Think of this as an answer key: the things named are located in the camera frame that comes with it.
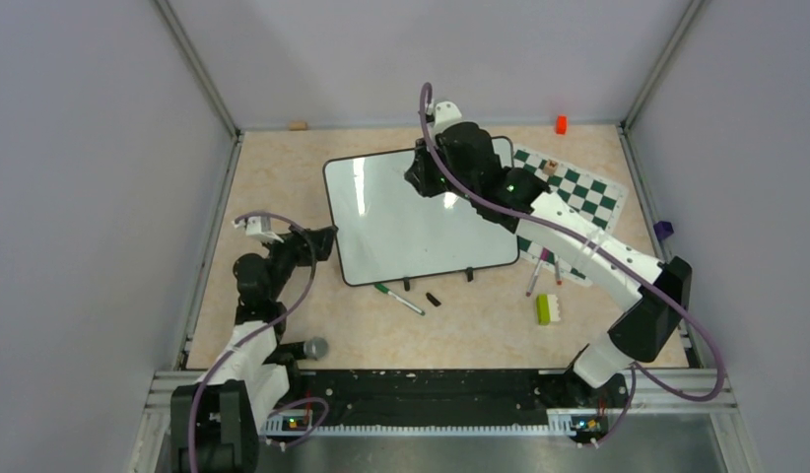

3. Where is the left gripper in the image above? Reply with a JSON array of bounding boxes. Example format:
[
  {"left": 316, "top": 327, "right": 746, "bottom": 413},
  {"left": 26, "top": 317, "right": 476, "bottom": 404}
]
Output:
[{"left": 260, "top": 224, "right": 338, "bottom": 300}]

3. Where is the white whiteboard black frame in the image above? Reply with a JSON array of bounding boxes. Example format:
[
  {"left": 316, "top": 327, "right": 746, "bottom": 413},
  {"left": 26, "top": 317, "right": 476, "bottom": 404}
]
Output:
[{"left": 322, "top": 149, "right": 519, "bottom": 287}]

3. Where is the black marker cap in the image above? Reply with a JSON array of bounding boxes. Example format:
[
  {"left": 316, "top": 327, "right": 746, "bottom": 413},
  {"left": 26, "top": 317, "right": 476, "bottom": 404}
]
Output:
[{"left": 426, "top": 293, "right": 441, "bottom": 306}]

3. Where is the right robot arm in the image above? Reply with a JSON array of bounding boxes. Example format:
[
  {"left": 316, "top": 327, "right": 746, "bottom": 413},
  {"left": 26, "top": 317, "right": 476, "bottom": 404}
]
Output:
[{"left": 405, "top": 121, "right": 691, "bottom": 406}]

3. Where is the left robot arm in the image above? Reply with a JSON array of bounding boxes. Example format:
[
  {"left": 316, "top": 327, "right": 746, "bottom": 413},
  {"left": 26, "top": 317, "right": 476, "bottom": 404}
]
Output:
[{"left": 169, "top": 226, "right": 338, "bottom": 472}]

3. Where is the green cap marker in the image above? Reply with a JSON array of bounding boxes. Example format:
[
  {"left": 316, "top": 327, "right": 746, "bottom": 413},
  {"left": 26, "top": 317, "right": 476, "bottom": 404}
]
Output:
[{"left": 373, "top": 283, "right": 426, "bottom": 316}]

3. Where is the microphone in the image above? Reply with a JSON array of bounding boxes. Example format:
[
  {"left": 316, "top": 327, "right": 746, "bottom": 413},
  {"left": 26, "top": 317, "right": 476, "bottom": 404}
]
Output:
[{"left": 273, "top": 337, "right": 329, "bottom": 361}]

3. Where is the orange block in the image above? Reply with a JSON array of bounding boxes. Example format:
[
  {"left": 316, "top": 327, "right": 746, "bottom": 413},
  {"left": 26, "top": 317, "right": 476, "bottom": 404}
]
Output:
[{"left": 555, "top": 115, "right": 569, "bottom": 135}]

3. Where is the red cap marker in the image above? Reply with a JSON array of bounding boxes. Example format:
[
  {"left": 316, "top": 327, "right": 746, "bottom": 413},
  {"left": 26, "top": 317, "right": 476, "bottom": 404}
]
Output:
[{"left": 554, "top": 260, "right": 563, "bottom": 286}]

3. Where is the green white chess mat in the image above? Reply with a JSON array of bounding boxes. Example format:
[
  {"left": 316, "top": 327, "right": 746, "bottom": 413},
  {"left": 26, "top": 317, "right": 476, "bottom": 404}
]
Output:
[{"left": 512, "top": 143, "right": 630, "bottom": 289}]

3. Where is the white lego brick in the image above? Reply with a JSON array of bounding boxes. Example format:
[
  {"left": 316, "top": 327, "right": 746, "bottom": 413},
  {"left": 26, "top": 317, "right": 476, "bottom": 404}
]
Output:
[{"left": 548, "top": 295, "right": 562, "bottom": 323}]

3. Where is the green lego brick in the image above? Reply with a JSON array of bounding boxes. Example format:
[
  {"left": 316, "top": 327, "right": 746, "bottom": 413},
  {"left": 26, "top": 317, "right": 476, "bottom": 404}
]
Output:
[{"left": 535, "top": 294, "right": 552, "bottom": 326}]

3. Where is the purple block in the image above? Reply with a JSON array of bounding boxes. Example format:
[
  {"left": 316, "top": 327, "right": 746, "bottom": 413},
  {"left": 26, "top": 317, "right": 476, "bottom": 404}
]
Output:
[{"left": 653, "top": 221, "right": 675, "bottom": 241}]

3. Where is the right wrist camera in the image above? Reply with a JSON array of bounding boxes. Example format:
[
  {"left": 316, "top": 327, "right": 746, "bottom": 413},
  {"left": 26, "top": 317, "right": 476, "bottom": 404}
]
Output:
[{"left": 428, "top": 101, "right": 463, "bottom": 134}]

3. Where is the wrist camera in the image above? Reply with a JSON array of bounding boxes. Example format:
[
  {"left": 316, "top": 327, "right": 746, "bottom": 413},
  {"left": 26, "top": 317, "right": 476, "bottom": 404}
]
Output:
[
  {"left": 428, "top": 101, "right": 463, "bottom": 134},
  {"left": 234, "top": 216, "right": 283, "bottom": 244}
]

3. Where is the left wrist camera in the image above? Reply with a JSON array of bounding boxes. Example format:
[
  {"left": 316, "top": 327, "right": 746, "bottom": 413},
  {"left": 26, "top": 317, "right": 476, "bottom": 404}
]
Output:
[{"left": 234, "top": 216, "right": 283, "bottom": 244}]

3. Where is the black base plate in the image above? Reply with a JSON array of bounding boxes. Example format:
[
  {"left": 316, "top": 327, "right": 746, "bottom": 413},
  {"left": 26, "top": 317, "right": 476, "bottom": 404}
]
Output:
[{"left": 281, "top": 369, "right": 628, "bottom": 428}]

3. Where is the slotted cable duct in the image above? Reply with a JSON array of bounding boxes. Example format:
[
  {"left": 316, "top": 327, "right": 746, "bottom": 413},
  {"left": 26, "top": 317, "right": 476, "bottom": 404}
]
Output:
[{"left": 257, "top": 417, "right": 576, "bottom": 439}]

